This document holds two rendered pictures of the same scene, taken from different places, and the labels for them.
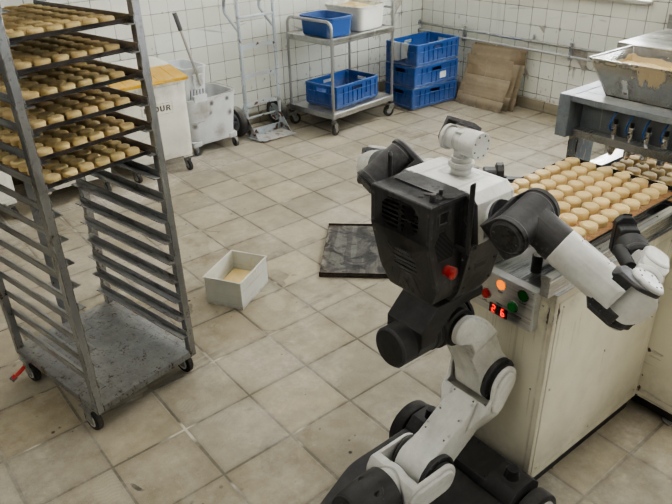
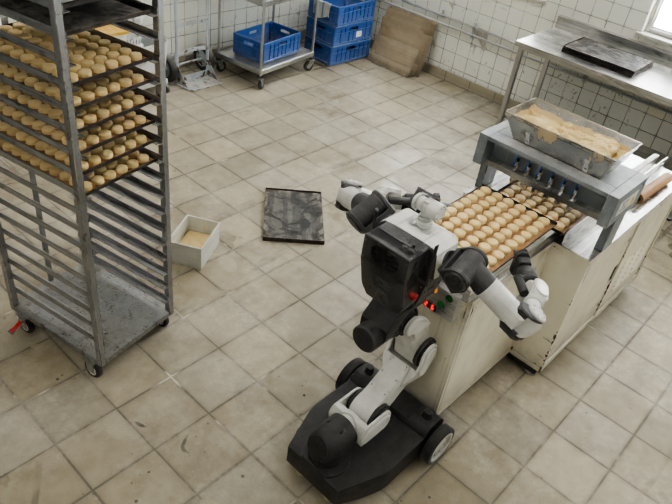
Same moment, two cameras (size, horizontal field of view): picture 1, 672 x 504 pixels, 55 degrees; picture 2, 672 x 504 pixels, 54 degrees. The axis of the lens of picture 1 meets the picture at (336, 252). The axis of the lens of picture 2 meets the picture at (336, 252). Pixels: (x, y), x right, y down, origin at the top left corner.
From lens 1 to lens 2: 0.87 m
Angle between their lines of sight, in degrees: 14
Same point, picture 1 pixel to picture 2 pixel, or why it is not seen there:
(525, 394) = (441, 361)
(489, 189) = (444, 243)
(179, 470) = (172, 410)
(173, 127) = not seen: hidden behind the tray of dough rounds
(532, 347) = (450, 331)
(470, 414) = (404, 376)
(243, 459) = (222, 401)
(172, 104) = not seen: hidden behind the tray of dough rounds
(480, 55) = (393, 20)
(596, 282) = (507, 313)
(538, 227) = (475, 276)
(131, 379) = (124, 336)
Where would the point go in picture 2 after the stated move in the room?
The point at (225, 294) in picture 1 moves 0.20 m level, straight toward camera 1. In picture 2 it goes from (186, 256) to (192, 277)
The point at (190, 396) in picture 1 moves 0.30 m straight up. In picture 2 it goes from (169, 348) to (167, 305)
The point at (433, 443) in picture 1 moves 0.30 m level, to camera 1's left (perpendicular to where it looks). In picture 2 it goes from (377, 396) to (308, 398)
